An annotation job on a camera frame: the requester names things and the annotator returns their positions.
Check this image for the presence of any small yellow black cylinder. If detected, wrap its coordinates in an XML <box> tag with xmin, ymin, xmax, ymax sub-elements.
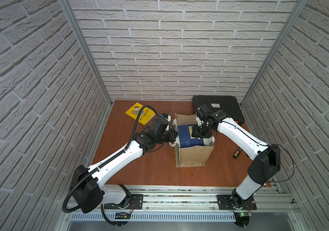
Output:
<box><xmin>233</xmin><ymin>148</ymin><xmax>243</xmax><ymax>159</ymax></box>

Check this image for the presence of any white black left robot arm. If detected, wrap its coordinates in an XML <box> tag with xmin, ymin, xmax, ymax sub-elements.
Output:
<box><xmin>62</xmin><ymin>114</ymin><xmax>178</xmax><ymax>213</ymax></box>

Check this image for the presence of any blue book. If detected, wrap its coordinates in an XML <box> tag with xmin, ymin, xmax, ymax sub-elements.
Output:
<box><xmin>178</xmin><ymin>125</ymin><xmax>204</xmax><ymax>148</ymax></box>

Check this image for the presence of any aluminium frame post left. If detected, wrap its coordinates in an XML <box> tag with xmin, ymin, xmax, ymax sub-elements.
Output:
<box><xmin>60</xmin><ymin>0</ymin><xmax>113</xmax><ymax>107</ymax></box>

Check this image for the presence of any aluminium frame post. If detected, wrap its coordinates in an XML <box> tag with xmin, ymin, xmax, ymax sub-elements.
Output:
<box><xmin>60</xmin><ymin>0</ymin><xmax>113</xmax><ymax>107</ymax></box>
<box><xmin>240</xmin><ymin>0</ymin><xmax>308</xmax><ymax>108</ymax></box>

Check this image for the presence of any yellow cartoon cover book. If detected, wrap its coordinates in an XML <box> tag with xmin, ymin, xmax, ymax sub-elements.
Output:
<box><xmin>125</xmin><ymin>103</ymin><xmax>155</xmax><ymax>125</ymax></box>

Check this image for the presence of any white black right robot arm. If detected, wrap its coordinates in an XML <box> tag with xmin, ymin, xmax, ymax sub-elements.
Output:
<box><xmin>192</xmin><ymin>105</ymin><xmax>281</xmax><ymax>205</ymax></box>

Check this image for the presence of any black corrugated cable conduit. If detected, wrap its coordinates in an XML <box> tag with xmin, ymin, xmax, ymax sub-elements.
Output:
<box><xmin>61</xmin><ymin>105</ymin><xmax>161</xmax><ymax>214</ymax></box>

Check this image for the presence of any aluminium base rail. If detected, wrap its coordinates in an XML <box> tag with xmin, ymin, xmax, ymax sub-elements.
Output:
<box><xmin>60</xmin><ymin>185</ymin><xmax>302</xmax><ymax>228</ymax></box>

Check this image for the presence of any black plastic tool case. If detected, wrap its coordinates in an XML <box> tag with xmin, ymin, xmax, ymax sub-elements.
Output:
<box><xmin>192</xmin><ymin>95</ymin><xmax>245</xmax><ymax>125</ymax></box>

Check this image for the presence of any aluminium frame post right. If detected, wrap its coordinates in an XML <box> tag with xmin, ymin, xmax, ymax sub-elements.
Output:
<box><xmin>240</xmin><ymin>0</ymin><xmax>308</xmax><ymax>108</ymax></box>

